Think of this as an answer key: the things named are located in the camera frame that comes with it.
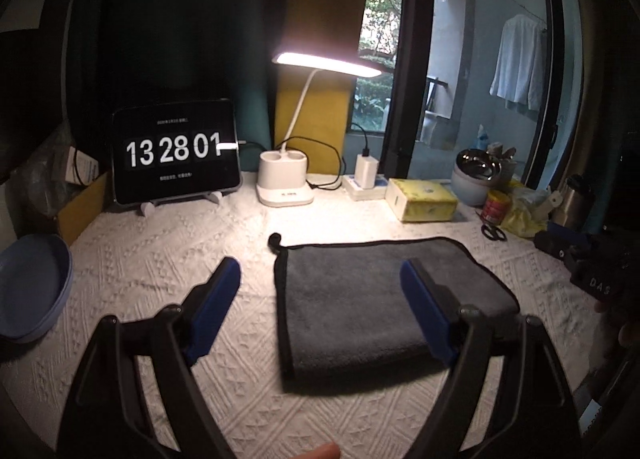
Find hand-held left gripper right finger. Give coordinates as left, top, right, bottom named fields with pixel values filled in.
left=400, top=259, right=583, bottom=459

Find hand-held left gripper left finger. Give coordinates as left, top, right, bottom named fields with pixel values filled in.
left=56, top=256, right=242, bottom=459

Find grey towel with black trim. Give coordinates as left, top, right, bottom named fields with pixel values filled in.
left=268, top=233, right=522, bottom=394

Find person's right hand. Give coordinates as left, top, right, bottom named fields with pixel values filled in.
left=595, top=296, right=640, bottom=347

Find steel thermos bottle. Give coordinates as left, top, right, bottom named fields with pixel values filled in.
left=562, top=174, right=597, bottom=235

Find yellow plastic bag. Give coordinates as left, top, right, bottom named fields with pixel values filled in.
left=500, top=179, right=553, bottom=239

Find white textured tablecloth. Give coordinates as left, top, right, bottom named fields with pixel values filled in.
left=0, top=170, right=608, bottom=459

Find yellow tissue box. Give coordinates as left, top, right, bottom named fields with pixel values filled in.
left=385, top=178, right=459, bottom=223

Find white tablet stand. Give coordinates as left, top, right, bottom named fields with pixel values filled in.
left=139, top=190, right=224, bottom=216

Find red can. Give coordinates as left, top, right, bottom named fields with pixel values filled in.
left=481, top=190, right=510, bottom=226

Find light blue bowl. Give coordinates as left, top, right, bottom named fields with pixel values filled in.
left=451, top=164, right=493, bottom=207

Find white power strip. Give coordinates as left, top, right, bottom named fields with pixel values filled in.
left=342, top=174, right=392, bottom=202

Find white charger plug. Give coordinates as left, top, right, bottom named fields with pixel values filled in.
left=355, top=155, right=378, bottom=190

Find shiny metal bowl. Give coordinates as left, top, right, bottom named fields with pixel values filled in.
left=456, top=149, right=501, bottom=183

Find tablet with clock display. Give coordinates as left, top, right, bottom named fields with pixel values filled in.
left=111, top=98, right=243, bottom=206

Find cardboard box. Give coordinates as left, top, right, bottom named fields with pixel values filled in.
left=54, top=171, right=112, bottom=247

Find blue plastic basin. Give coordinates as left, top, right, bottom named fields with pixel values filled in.
left=0, top=233, right=74, bottom=345

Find white desk lamp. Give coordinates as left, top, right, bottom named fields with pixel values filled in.
left=256, top=52, right=385, bottom=208

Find small white box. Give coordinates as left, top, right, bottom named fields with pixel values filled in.
left=65, top=147, right=99, bottom=187

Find clear plastic bag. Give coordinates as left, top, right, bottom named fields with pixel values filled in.
left=22, top=124, right=81, bottom=220

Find hanging white shirt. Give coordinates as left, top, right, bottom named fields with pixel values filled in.
left=489, top=14, right=548, bottom=117

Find dark green curtain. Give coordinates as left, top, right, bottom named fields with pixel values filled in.
left=70, top=0, right=296, bottom=172

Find yellow curtain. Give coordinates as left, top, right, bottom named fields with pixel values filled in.
left=274, top=0, right=373, bottom=152

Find black cable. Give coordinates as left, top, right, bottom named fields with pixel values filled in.
left=239, top=122, right=372, bottom=190

